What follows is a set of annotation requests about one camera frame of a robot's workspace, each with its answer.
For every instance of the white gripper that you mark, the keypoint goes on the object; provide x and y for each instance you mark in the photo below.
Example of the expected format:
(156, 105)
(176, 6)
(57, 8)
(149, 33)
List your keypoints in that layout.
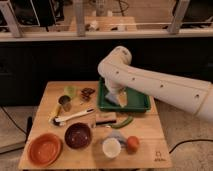
(116, 90)

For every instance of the dark red grapes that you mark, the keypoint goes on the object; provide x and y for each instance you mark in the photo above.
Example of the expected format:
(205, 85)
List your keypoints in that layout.
(85, 94)

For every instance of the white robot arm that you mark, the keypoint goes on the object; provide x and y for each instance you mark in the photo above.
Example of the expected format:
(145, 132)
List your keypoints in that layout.
(191, 95)

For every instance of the dark maroon bowl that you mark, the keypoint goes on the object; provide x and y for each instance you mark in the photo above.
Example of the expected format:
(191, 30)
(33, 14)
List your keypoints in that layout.
(78, 136)

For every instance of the orange red bowl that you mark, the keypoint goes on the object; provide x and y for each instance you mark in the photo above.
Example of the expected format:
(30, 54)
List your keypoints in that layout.
(44, 149)

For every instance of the grey blue sponge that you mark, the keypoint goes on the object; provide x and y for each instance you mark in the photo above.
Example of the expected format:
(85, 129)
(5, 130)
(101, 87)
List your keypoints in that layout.
(111, 98)

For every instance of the green plastic tray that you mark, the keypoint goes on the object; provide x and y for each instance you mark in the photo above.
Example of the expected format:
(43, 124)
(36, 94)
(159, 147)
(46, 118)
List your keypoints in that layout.
(136, 101)

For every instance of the wooden block brush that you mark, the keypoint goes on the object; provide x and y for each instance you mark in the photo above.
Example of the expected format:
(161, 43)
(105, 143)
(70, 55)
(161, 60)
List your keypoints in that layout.
(104, 118)

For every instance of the grey blue cloth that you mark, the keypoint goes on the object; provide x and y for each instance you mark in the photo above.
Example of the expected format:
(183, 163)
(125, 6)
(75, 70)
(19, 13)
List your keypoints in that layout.
(117, 135)

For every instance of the orange fruit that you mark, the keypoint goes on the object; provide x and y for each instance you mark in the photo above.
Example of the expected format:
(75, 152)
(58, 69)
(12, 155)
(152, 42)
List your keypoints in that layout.
(132, 143)

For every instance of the white cup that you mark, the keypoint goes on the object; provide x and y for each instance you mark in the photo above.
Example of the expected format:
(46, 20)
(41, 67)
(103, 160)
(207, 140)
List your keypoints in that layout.
(111, 147)

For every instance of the light green cup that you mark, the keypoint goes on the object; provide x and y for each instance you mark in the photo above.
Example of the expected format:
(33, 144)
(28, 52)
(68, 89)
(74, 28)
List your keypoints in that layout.
(70, 91)

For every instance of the metal cup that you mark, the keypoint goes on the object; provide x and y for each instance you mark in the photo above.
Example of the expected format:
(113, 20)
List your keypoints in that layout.
(65, 102)

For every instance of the yellow corn cob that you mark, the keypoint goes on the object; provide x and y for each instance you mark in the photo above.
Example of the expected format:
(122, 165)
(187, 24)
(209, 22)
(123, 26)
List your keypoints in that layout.
(55, 112)

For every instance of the white handled brush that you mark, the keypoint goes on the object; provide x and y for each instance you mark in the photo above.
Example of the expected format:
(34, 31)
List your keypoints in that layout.
(58, 120)

